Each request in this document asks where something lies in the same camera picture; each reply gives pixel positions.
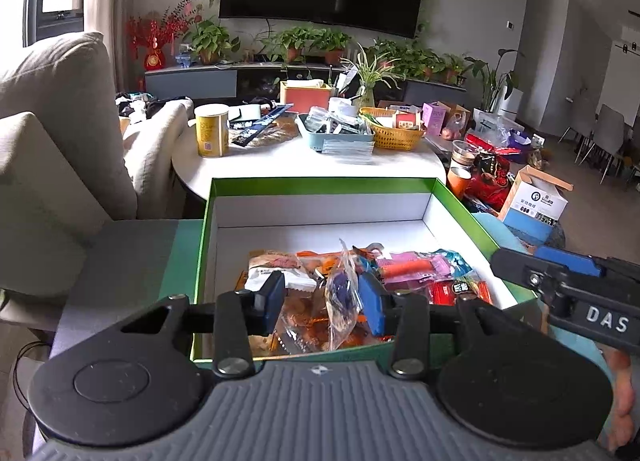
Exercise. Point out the person's right hand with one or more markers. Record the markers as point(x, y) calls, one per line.
point(625, 391)

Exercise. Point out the red black snack bag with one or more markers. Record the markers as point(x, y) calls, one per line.
point(492, 181)

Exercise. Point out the beige snack packet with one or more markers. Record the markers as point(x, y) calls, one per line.
point(277, 257)

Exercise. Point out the blue white figurine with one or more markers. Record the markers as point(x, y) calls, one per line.
point(183, 55)

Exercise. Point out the light blue snack packet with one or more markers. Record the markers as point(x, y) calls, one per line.
point(457, 261)

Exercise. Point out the red snack packet black label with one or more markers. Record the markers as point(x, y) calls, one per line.
point(457, 291)

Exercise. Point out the grey television cabinet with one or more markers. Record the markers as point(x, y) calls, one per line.
point(195, 83)

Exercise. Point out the tall plant in white pot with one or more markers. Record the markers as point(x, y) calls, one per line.
point(500, 86)

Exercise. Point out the spider plant in vase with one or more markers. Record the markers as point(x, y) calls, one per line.
point(369, 76)

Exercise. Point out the beige curtain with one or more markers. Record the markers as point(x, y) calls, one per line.
point(102, 6)

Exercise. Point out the grey dining chair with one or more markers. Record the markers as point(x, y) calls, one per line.
point(607, 136)
point(577, 128)

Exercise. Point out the yellow woven basket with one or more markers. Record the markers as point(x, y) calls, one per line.
point(395, 138)

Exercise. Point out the row of potted plants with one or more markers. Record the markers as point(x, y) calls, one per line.
point(425, 63)

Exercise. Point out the pink box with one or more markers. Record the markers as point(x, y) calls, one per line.
point(435, 115)

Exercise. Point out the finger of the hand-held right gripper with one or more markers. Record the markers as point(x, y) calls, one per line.
point(565, 256)
point(515, 266)

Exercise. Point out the white round table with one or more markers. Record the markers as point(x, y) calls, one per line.
point(280, 161)

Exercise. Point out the patterned rug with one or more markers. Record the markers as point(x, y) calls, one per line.
point(130, 266)

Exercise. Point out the clear plastic container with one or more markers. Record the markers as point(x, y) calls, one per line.
point(349, 151)

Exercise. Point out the yellow can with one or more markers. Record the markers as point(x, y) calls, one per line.
point(211, 133)

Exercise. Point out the orange storage box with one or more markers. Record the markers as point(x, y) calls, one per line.
point(305, 98)

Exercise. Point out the potted green plant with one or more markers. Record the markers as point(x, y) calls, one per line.
point(332, 43)
point(292, 41)
point(210, 41)

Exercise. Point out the beige sofa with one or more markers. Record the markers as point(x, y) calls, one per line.
point(55, 141)

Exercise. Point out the pile of clothes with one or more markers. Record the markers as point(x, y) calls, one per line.
point(137, 103)

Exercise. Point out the pink snack packet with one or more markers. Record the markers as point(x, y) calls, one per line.
point(410, 266)

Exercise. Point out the orange lidded jar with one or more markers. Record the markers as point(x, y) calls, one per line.
point(459, 182)

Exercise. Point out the blue plastic tray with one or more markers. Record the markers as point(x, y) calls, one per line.
point(345, 143)

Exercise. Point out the red flower decoration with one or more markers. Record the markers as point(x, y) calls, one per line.
point(152, 38)

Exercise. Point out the white blue cardboard box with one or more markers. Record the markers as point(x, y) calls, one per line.
point(535, 203)

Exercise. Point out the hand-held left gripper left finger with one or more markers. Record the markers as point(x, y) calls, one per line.
point(276, 298)

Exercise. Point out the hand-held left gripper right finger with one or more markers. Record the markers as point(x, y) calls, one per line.
point(371, 303)

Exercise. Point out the clear packet dark snack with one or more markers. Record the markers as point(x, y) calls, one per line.
point(342, 286)

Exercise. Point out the orange white snack packet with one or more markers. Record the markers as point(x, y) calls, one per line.
point(285, 278)

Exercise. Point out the dark blue long box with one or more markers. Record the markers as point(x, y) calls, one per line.
point(260, 126)

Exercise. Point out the green cardboard box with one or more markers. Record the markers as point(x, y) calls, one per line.
point(320, 208)

